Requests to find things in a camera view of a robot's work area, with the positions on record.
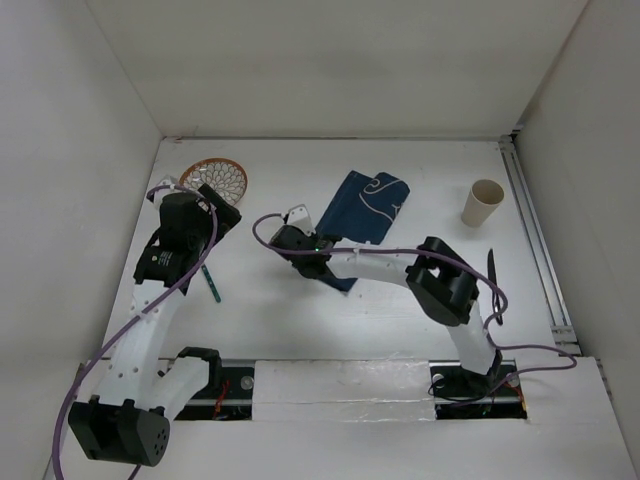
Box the floral plate with orange rim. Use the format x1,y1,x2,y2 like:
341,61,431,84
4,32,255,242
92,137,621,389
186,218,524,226
180,158,248,205

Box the dark blue cloth placemat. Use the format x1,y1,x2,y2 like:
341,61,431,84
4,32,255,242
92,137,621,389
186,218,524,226
314,170,413,295

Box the black knife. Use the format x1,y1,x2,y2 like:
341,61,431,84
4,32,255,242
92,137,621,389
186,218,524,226
487,248,503,326

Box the beige paper cup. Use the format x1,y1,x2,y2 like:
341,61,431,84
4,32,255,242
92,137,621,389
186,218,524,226
461,179,505,228

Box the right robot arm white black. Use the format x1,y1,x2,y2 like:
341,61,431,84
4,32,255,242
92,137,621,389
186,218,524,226
268,225,502,402

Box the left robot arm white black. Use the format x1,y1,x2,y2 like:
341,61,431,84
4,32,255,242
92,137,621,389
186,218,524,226
68,181,241,467

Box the white foam block centre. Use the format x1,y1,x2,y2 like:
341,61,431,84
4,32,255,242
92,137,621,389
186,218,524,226
252,359,435,423

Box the fork with green handle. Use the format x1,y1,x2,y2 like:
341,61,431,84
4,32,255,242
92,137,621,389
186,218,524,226
201,264,222,303

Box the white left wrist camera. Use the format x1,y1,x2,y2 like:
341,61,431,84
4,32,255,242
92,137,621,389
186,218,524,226
145,175,179,209

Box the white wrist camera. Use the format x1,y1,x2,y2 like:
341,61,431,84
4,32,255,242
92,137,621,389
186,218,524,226
145,175,179,209
283,204,315,237

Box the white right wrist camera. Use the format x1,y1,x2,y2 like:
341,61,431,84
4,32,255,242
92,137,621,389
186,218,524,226
283,204,315,237

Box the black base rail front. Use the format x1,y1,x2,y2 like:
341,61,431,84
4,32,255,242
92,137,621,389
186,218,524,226
178,360,527,423

